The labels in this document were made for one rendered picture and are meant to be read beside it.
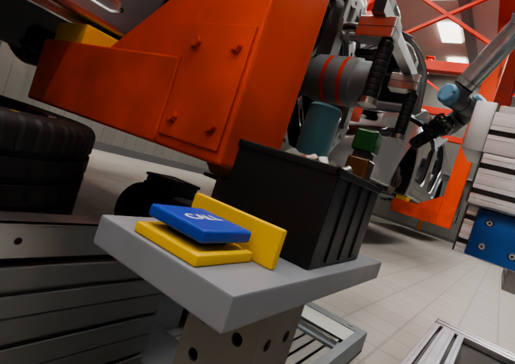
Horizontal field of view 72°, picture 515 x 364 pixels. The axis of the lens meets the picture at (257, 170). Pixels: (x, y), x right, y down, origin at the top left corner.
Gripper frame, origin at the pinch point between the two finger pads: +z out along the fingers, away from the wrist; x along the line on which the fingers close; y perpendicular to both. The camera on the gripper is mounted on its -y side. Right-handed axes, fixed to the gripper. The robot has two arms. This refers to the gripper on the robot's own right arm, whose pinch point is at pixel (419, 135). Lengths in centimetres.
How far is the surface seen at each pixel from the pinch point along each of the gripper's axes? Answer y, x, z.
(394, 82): 9.1, -15.8, 19.3
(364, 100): 12, -7, 56
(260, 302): 19, 16, 114
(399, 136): 2.5, -0.3, 24.0
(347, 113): -10.7, -18.5, 16.3
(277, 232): 18, 12, 108
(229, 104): 10, -9, 95
